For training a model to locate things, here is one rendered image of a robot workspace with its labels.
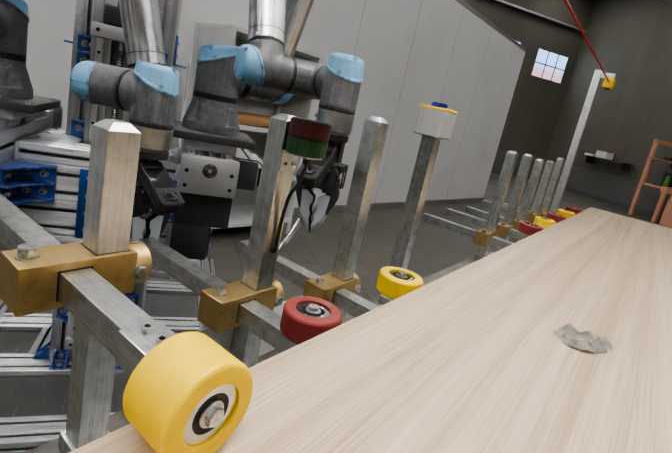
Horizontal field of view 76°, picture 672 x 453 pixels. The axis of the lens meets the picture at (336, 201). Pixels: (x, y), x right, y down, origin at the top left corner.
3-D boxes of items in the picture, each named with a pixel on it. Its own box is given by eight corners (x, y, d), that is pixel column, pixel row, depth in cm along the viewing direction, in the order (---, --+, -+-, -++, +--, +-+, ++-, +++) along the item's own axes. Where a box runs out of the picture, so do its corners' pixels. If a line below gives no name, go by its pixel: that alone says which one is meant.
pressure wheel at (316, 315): (257, 376, 60) (272, 300, 57) (296, 356, 66) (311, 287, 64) (300, 408, 55) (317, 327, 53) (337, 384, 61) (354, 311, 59)
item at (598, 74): (542, 228, 277) (594, 68, 256) (545, 226, 284) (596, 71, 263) (562, 234, 270) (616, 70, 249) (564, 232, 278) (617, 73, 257)
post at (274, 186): (222, 390, 74) (271, 111, 64) (238, 382, 77) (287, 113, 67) (235, 401, 72) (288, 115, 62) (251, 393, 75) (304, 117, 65)
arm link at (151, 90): (150, 62, 82) (190, 71, 80) (143, 120, 84) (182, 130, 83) (121, 56, 74) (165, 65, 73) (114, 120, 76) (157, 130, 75)
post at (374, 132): (317, 335, 94) (365, 114, 84) (327, 330, 97) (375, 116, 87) (329, 343, 92) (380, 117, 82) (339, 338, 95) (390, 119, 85)
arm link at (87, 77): (108, 102, 89) (155, 114, 87) (63, 99, 78) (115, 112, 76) (111, 63, 87) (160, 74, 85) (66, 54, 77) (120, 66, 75)
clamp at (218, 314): (196, 319, 66) (200, 289, 65) (261, 299, 77) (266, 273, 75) (219, 337, 63) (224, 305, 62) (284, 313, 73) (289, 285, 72)
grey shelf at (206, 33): (170, 224, 346) (196, 22, 314) (258, 217, 415) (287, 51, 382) (200, 243, 319) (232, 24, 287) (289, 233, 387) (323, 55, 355)
